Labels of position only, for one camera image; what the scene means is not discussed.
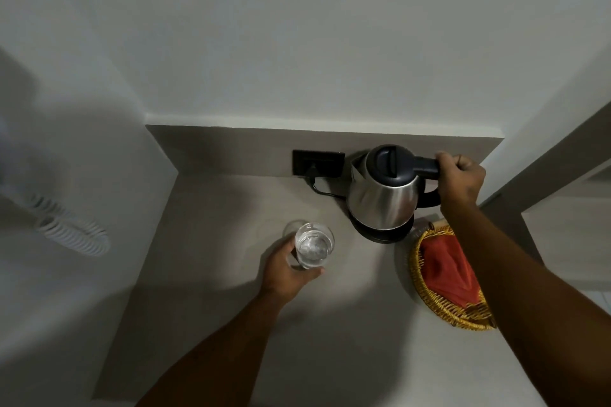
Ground person's left forearm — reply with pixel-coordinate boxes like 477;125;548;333
136;291;287;407

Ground person's left hand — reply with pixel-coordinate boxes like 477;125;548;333
260;234;325;303

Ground red cloth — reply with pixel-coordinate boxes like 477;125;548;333
419;234;483;309

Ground stainless steel electric kettle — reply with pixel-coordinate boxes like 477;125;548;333
347;144;442;231

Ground black wall socket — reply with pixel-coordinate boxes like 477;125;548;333
292;149;346;179

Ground black power cable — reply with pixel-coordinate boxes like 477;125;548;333
305;165;348;200

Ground black kettle base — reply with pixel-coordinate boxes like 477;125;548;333
350;212;415;245

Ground person's right forearm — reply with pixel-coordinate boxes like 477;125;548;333
440;203;611;407

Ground yellow wicker basket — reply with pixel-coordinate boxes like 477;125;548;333
409;224;496;331

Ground white coiled cord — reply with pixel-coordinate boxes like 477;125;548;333
26;194;111;258

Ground clear drinking glass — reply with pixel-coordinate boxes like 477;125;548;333
294;223;335;270

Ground person's right hand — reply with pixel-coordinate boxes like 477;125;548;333
435;151;487;215

